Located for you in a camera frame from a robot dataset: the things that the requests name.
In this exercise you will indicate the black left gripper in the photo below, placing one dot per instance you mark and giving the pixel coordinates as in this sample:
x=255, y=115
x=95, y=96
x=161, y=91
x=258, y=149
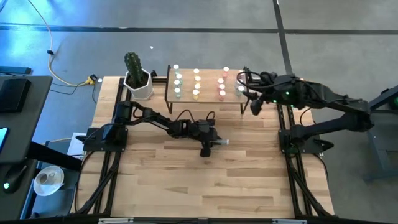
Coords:
x=203, y=132

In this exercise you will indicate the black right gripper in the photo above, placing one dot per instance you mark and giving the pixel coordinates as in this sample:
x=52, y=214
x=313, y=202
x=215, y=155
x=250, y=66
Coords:
x=280, y=90

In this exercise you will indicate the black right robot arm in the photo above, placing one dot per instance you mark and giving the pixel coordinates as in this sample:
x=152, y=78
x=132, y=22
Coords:
x=342, y=105

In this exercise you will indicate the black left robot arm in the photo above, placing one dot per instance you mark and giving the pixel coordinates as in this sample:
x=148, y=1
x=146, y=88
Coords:
x=155, y=121

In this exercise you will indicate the wooden shelf black metal legs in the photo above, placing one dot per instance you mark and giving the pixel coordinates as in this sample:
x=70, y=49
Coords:
x=208, y=98

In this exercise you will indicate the white faceted plant pot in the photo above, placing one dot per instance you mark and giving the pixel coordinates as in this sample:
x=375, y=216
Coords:
x=144, y=91

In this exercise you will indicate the green cactus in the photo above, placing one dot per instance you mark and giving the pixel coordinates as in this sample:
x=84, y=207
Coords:
x=134, y=68

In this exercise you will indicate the yellow plug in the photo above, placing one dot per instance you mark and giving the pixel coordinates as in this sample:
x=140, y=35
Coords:
x=90, y=81

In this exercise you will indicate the white paper sheet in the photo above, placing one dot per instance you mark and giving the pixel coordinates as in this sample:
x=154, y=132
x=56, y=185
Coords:
x=74, y=147

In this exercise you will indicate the blue-grey metal cart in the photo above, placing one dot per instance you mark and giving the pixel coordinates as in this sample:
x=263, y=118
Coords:
x=379, y=155

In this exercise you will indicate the black desk crossbar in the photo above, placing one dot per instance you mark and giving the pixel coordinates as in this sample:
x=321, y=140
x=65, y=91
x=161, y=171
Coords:
x=56, y=157

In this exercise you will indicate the small coffee cup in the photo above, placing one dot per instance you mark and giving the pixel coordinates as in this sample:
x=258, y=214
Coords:
x=43, y=178

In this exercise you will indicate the black desk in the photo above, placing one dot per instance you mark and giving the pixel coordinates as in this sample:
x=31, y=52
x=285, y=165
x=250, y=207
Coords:
x=31, y=124

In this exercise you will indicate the black computer mouse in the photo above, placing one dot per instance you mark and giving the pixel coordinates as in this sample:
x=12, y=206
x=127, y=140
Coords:
x=14, y=177

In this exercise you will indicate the black flat box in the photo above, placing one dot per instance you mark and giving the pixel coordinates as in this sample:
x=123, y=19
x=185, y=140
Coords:
x=14, y=95

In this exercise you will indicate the black bar-shaped device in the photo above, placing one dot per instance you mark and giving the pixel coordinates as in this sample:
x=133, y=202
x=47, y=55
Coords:
x=15, y=70

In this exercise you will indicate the smartphone with lit screen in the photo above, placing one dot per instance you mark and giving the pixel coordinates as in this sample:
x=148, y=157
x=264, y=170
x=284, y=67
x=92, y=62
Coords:
x=2, y=138

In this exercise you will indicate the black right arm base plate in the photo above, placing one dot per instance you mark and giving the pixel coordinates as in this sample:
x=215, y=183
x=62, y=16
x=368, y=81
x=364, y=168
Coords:
x=323, y=145

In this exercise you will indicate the black aluminium table frame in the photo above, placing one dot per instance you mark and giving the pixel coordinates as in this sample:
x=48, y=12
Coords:
x=171, y=221

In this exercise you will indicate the silver metal bracket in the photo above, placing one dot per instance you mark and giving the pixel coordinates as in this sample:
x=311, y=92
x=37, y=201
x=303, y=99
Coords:
x=115, y=220
x=289, y=221

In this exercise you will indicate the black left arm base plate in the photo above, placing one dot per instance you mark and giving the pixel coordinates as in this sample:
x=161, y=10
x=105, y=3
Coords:
x=93, y=146

